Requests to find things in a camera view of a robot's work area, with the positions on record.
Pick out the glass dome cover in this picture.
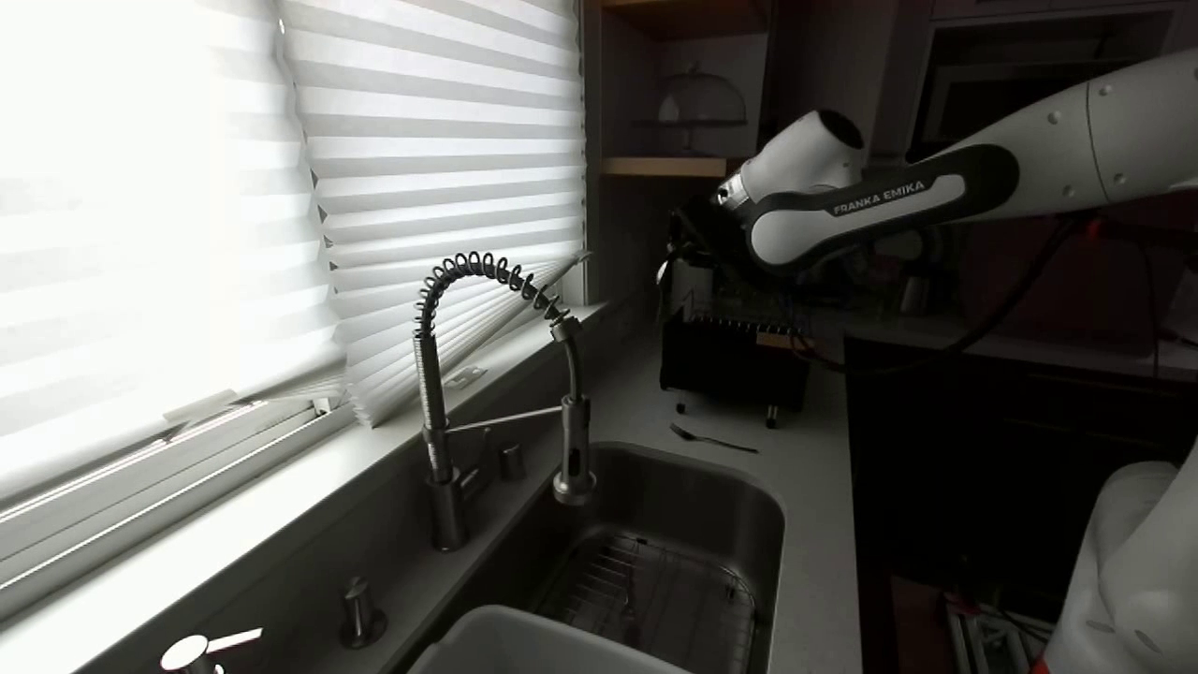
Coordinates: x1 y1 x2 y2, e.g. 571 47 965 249
653 63 751 133

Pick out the small chrome counter knob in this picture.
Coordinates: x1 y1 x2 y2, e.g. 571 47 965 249
493 438 527 486

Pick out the stainless steel sink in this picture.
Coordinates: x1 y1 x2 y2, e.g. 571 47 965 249
484 438 790 674

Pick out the chrome soap dispenser pump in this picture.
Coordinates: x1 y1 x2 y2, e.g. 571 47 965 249
341 571 394 654

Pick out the white pleated window blind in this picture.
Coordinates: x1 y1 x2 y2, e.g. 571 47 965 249
0 0 353 507
273 0 590 430

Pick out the chrome spring kitchen faucet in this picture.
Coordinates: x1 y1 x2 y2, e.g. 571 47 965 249
409 249 603 553

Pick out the white plastic tub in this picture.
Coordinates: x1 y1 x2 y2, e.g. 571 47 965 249
405 598 691 674

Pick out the chrome lever handle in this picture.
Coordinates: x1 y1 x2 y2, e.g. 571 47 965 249
157 622 268 674

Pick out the silver metal fork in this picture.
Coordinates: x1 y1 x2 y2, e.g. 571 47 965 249
668 417 762 462

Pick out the black utensil caddy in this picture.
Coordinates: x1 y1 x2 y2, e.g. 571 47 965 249
656 305 815 421

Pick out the dark wooden wall shelf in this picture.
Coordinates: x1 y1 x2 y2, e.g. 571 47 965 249
579 0 779 309

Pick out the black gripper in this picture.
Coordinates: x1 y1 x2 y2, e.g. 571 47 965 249
660 200 751 305

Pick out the wire sink grid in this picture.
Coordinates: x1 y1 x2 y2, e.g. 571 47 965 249
535 521 759 674

